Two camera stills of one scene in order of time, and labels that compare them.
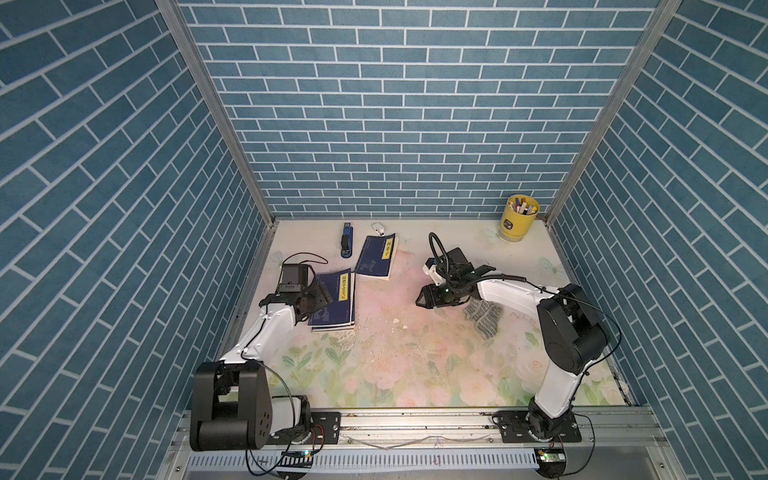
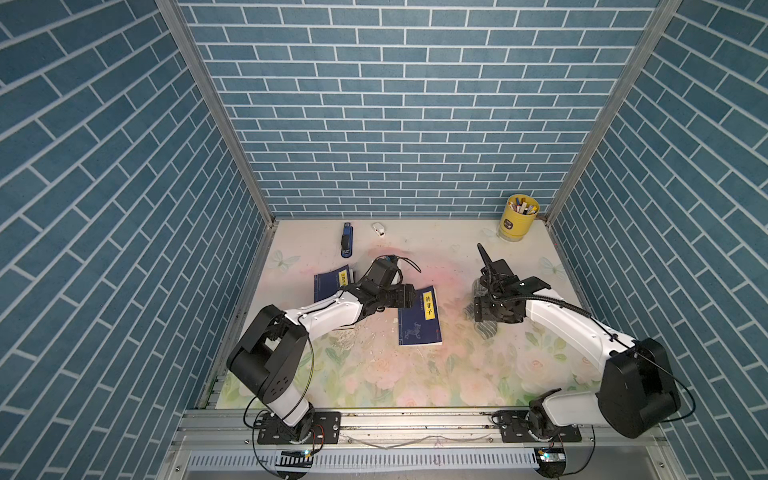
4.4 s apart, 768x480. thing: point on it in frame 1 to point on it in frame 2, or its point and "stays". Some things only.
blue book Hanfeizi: x=377 y=256 to x=420 y=325
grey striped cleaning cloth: x=485 y=314 stays
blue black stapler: x=347 y=241 stays
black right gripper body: x=443 y=295 to x=489 y=309
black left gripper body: x=315 y=297 to x=396 y=297
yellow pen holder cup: x=518 y=218 stays
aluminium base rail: x=616 y=443 stays
